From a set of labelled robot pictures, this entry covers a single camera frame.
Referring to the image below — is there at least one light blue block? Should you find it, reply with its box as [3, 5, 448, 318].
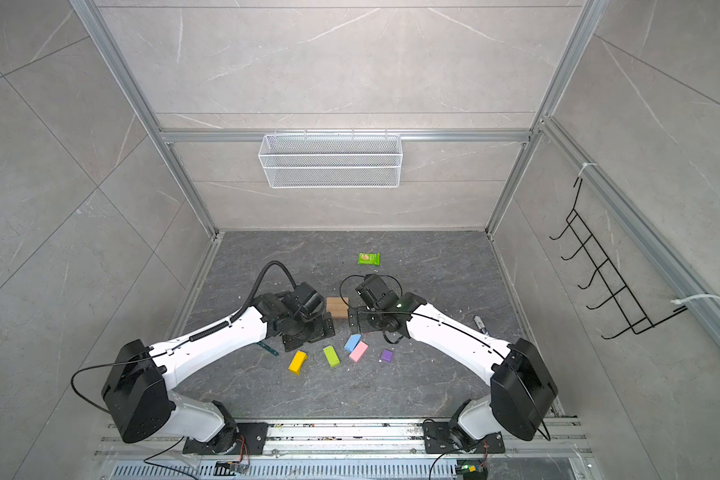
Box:
[344, 334, 362, 353]

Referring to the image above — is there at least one natural wood block long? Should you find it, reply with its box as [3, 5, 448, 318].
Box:
[326, 297, 349, 320]

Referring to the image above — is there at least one pink block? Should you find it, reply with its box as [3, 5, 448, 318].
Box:
[349, 341, 368, 362]

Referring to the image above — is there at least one yellow arch block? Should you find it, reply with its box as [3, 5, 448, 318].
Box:
[288, 351, 308, 375]

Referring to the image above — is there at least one lime green block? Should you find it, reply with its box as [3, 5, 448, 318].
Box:
[323, 346, 340, 368]

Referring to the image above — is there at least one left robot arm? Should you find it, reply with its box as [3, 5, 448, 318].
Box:
[99, 275, 335, 454]

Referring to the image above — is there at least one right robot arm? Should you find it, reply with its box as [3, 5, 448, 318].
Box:
[348, 274, 558, 455]

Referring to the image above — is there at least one green snack packet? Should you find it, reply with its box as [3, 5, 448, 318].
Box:
[357, 253, 381, 266]

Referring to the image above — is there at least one green handled tool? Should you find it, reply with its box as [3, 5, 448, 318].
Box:
[257, 341, 280, 357]

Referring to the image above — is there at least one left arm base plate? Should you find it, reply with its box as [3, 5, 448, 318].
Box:
[182, 422, 269, 455]

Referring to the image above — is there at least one aluminium mounting rail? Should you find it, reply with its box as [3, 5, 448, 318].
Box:
[90, 417, 602, 479]

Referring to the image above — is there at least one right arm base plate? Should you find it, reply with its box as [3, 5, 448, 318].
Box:
[420, 419, 506, 454]

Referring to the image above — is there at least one white wire mesh basket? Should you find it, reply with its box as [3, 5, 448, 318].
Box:
[258, 133, 404, 189]

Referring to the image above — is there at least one black wire hook rack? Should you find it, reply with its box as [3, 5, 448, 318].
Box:
[549, 178, 688, 340]

